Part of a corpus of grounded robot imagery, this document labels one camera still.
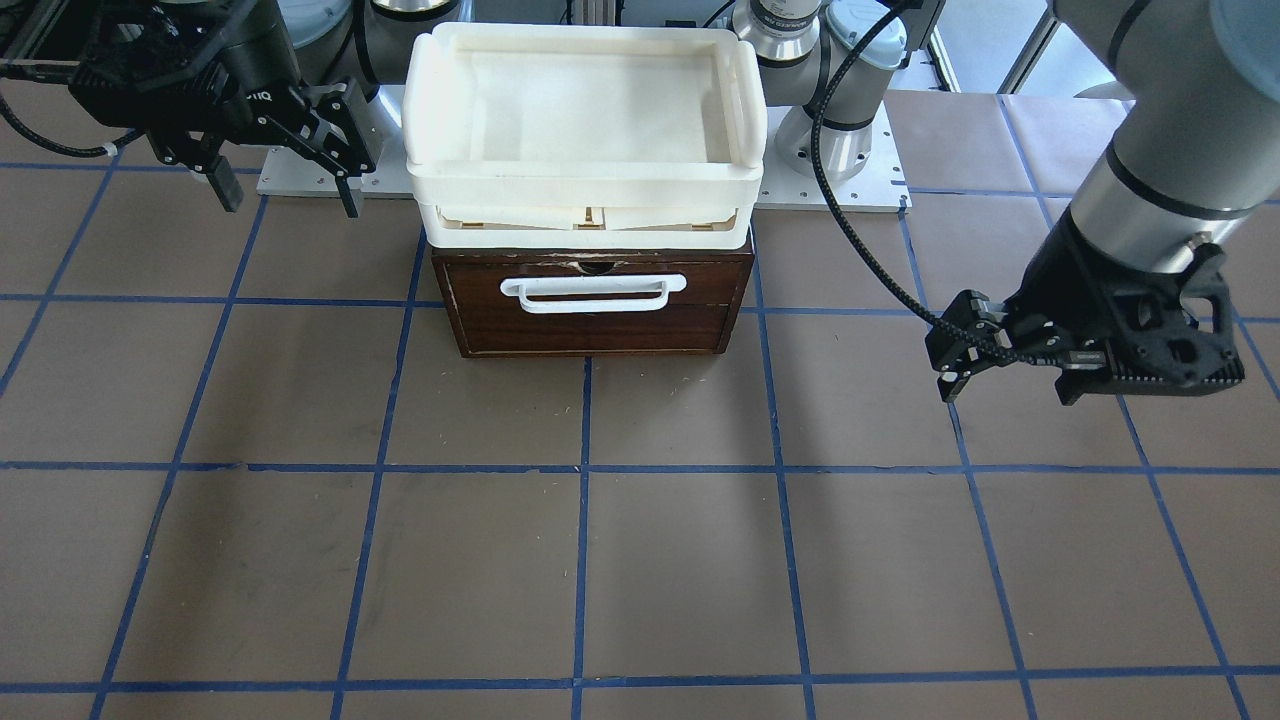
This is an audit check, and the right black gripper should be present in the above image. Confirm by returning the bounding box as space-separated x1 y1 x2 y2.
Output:
69 1 383 219

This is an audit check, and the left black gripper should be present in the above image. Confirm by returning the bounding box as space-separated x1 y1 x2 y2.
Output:
925 215 1245 405

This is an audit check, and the wooden drawer with white handle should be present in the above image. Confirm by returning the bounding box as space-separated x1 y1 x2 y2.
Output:
445 263 746 354

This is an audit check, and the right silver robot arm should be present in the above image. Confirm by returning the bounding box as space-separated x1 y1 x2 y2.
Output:
68 1 467 218

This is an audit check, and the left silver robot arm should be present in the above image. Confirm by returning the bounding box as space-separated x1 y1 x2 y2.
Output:
727 1 1279 405

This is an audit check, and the dark brown drawer cabinet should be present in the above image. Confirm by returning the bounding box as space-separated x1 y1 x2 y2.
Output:
430 243 756 359

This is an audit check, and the white plastic tray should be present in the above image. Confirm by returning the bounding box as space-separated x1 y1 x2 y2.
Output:
402 23 769 251

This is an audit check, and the brown paper table mat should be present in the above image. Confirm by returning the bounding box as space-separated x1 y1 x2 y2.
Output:
1 129 1279 719

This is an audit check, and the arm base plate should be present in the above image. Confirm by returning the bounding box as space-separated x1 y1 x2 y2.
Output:
256 85 421 199
756 104 913 213

